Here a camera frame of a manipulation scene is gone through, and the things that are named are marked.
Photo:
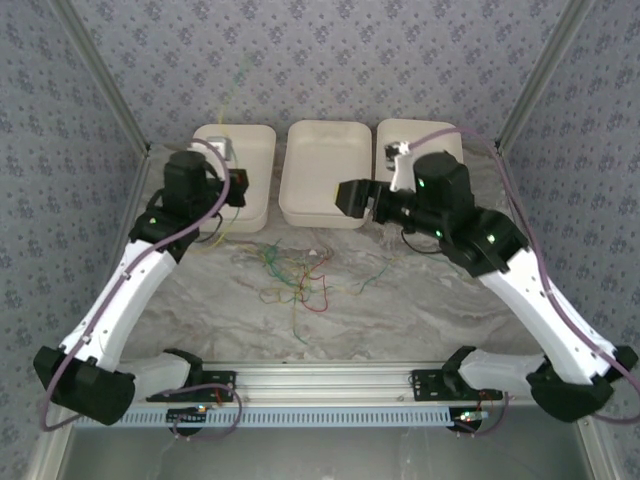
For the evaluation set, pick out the small black controller board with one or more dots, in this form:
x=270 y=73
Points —
x=187 y=415
x=470 y=420

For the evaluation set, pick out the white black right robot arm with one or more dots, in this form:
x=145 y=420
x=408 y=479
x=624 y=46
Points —
x=550 y=310

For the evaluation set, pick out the white plastic tray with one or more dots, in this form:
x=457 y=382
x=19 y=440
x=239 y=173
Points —
x=320 y=170
x=392 y=129
x=257 y=165

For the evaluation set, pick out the aluminium frame post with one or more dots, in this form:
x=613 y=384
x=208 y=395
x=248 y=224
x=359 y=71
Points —
x=104 y=75
x=541 y=75

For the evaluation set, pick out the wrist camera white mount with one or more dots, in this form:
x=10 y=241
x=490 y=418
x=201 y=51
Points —
x=220 y=147
x=402 y=170

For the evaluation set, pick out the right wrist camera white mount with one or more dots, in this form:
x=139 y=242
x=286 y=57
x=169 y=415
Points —
x=402 y=170

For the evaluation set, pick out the grey metal shelf panel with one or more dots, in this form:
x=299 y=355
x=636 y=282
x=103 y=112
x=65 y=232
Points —
x=320 y=455

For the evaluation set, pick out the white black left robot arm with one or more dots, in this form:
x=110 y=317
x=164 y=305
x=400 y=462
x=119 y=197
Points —
x=115 y=300

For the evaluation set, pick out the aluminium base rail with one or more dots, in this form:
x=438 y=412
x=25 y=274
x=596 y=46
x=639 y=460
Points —
x=320 y=380

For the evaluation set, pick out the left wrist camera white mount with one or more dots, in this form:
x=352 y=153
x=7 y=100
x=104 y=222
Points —
x=220 y=147

